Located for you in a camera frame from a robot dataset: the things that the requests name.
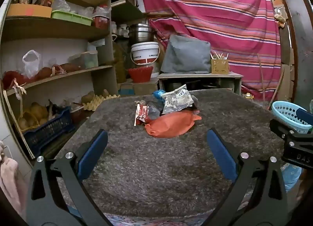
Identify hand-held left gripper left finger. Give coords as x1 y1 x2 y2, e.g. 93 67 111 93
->
26 129 109 226

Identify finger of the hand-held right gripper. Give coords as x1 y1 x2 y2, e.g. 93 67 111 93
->
297 108 313 127
269 118 293 140

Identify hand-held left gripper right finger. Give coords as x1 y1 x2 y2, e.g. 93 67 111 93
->
203 128 289 226

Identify light blue plastic basket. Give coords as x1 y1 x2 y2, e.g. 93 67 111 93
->
271 100 313 134

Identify orange plastic bag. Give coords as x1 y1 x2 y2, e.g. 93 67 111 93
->
144 110 202 139

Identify red snack wrapper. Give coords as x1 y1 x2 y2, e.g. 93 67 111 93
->
134 102 150 127

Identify silver foil packet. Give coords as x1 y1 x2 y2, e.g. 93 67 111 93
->
162 84 194 115

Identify blue plastic bag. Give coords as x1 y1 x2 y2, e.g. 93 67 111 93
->
153 89 167 102

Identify stack of cardboard boxes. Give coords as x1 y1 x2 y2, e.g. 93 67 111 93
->
278 28 295 102

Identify dark blue plastic crate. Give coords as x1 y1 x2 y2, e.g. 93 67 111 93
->
23 106 75 153

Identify broom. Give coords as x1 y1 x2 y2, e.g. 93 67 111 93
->
256 53 286 102

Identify egg carton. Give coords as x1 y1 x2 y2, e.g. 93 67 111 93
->
82 93 121 112

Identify large potato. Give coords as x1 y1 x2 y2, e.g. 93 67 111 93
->
81 91 95 104

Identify potatoes in mesh bag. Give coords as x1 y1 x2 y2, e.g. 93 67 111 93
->
17 102 50 132

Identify low grey cabinet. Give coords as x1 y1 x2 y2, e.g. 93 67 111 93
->
156 71 244 94

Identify cardboard box blue label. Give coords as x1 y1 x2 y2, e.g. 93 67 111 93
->
118 79 159 96

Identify small woven basket with sticks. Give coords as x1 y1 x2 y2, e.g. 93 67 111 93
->
211 58 230 75

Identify pink towel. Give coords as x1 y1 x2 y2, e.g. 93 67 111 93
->
0 140 28 218

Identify red plastic basket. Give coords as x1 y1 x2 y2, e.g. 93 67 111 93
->
127 66 154 84

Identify sweet potatoes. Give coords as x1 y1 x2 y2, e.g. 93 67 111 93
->
34 63 82 80

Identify clear plastic container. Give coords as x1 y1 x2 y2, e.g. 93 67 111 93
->
68 51 99 69

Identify large yellow oil bottle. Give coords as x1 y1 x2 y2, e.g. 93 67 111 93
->
112 34 128 84

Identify bundle of wooden sticks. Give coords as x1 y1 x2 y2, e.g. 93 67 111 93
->
210 51 229 60

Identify grey cushion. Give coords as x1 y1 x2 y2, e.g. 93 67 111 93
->
160 34 211 74

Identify white plastic bag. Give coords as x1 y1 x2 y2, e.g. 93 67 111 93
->
22 50 43 79

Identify white plastic bucket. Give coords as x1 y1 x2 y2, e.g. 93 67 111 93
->
130 41 161 66

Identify wooden shelf unit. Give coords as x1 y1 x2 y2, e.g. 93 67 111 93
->
0 0 118 161

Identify steel pot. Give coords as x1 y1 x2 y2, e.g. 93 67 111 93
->
127 23 155 45

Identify small red mesh basket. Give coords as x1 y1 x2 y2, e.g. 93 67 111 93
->
92 15 110 30

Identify red striped cloth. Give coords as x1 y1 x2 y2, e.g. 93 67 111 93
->
138 0 282 102

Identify green plastic tray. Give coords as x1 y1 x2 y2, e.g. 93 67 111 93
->
50 9 93 26

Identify orange cardboard box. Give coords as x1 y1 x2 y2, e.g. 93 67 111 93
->
6 3 53 18

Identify grey door brown frame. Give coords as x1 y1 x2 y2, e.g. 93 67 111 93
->
279 0 313 104

